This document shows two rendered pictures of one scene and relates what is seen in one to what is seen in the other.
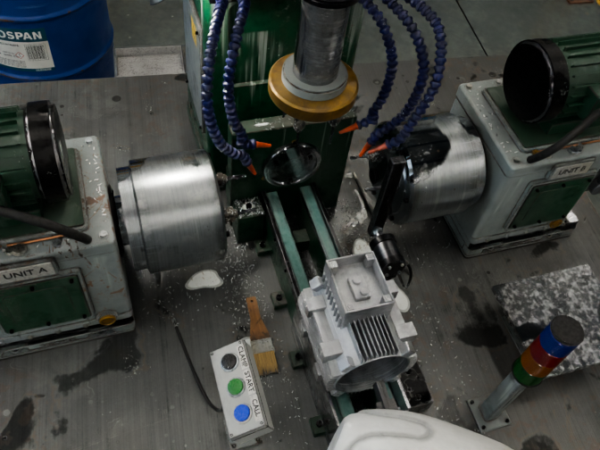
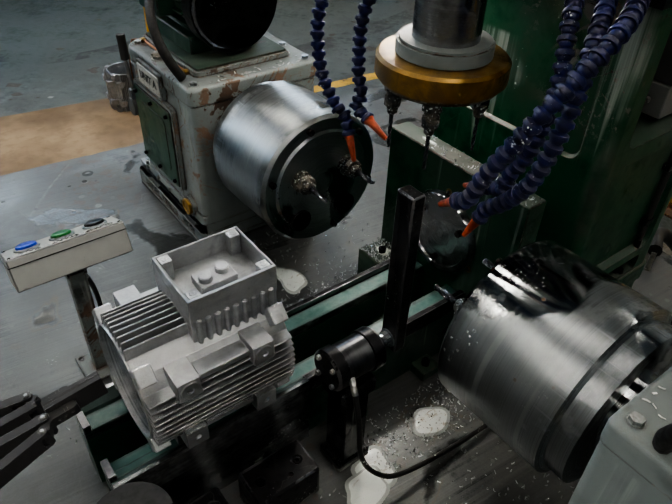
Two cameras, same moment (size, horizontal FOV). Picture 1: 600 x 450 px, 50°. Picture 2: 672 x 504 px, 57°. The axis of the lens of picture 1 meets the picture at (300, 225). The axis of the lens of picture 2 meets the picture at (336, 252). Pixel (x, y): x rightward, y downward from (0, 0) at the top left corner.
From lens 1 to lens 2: 1.13 m
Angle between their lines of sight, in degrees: 52
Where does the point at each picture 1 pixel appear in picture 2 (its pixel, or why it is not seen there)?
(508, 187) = (604, 479)
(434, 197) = (477, 361)
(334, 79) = (440, 45)
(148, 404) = (122, 282)
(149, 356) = not seen: hidden behind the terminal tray
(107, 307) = (192, 192)
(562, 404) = not seen: outside the picture
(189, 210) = (262, 127)
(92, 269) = (182, 122)
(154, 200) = (255, 100)
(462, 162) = (560, 347)
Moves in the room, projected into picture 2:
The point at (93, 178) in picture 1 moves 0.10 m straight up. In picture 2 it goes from (260, 68) to (258, 15)
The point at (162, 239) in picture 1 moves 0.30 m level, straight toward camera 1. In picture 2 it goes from (229, 138) to (54, 184)
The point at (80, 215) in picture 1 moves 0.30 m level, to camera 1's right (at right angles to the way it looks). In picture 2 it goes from (205, 66) to (216, 143)
